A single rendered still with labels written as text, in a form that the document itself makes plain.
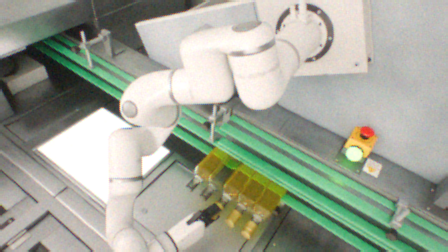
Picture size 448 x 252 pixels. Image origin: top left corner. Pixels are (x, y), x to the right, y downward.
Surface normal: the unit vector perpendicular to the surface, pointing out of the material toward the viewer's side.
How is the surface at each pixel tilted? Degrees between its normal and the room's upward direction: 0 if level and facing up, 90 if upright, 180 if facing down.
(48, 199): 90
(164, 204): 90
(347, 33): 4
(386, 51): 0
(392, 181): 90
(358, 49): 4
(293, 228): 89
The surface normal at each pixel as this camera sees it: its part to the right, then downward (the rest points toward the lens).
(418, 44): -0.57, 0.56
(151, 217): 0.10, -0.68
